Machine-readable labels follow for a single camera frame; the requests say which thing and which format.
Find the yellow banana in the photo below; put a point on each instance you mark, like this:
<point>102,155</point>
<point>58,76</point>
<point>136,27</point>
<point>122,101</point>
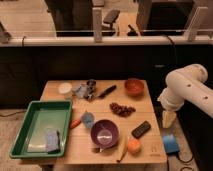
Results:
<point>122,147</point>

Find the orange red bowl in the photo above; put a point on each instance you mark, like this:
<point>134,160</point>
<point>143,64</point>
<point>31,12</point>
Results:
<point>134,87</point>

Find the orange carrot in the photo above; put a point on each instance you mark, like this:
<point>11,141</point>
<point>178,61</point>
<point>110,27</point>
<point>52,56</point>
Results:
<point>74,123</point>

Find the light blue cloth ball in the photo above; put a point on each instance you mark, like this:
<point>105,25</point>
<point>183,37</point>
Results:
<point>88,119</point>

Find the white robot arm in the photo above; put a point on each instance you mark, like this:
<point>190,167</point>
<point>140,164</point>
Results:
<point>185,84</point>

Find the dark red grape bunch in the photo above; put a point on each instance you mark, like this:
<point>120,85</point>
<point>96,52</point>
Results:
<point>121,110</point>

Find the black rectangular remote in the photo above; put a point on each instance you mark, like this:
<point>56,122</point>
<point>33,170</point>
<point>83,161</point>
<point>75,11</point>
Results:
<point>141,129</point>

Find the orange fruit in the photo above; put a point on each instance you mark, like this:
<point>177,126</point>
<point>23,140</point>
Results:
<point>134,146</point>

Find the white paper cup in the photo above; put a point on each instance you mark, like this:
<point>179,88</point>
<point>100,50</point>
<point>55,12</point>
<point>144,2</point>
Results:
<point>65,89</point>

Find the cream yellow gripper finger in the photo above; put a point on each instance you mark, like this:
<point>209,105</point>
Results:
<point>168,117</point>

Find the blue sponge in tray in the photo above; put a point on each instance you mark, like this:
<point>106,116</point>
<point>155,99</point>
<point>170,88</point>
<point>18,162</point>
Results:
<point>52,141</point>

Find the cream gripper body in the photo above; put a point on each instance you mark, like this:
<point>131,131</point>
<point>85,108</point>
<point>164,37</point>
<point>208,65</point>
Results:
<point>169,100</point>

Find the green plastic tray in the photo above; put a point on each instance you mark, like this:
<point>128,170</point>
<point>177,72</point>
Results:
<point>42,120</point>

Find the metal can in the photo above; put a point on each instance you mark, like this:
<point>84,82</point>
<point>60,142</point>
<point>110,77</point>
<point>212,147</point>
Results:
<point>91,88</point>

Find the black office chair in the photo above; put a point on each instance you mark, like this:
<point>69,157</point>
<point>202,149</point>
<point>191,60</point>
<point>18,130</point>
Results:
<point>109,20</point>

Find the crumpled clear plastic wrap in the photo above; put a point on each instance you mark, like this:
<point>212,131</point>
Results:
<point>80,91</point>

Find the purple bowl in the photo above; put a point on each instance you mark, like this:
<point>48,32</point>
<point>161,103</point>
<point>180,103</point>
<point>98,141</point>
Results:
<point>104,133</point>

